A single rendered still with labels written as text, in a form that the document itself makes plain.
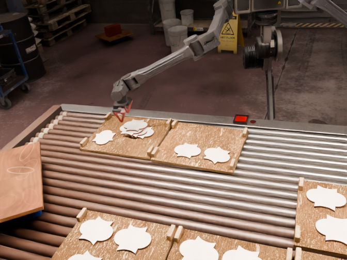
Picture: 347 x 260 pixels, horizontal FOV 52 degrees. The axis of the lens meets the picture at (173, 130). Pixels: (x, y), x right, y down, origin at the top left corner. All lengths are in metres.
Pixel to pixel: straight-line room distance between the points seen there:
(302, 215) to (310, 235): 0.09
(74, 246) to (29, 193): 0.31
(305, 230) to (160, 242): 0.53
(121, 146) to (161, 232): 0.63
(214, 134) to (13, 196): 0.99
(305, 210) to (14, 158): 1.32
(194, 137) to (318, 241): 0.81
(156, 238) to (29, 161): 0.74
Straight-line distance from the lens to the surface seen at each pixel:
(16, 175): 1.74
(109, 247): 1.41
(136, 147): 1.85
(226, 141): 1.82
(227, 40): 5.37
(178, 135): 1.89
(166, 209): 1.51
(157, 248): 1.36
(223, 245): 1.35
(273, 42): 2.35
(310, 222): 1.45
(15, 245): 1.61
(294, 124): 2.00
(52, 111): 2.38
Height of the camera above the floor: 1.99
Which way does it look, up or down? 33 degrees down
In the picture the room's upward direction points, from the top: 7 degrees counter-clockwise
